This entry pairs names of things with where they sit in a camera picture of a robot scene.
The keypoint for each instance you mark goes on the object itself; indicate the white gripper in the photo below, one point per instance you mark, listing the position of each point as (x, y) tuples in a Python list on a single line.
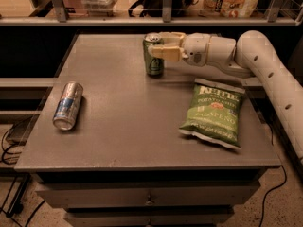
[(195, 48)]

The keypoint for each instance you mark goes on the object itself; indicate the green soda can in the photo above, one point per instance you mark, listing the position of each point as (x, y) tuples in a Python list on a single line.
[(154, 66)]

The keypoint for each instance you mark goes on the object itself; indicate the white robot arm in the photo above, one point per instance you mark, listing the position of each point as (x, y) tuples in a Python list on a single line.
[(251, 55)]

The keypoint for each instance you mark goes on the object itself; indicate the silver blue energy drink can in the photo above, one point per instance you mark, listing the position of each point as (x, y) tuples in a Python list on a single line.
[(68, 107)]

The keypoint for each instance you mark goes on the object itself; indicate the black bag on shelf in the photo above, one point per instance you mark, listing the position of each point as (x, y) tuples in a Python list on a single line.
[(155, 8)]

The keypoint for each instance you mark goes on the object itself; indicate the green jalapeno chip bag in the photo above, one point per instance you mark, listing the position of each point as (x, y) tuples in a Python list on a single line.
[(214, 112)]

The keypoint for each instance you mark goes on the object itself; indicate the grey drawer cabinet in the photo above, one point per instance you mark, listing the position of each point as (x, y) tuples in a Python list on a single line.
[(126, 146)]

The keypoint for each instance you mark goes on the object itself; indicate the metal drawer knob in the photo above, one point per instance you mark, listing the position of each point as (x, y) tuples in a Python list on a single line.
[(149, 202)]

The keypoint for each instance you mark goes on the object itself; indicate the grey metal shelf rail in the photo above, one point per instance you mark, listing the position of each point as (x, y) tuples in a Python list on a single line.
[(72, 13)]

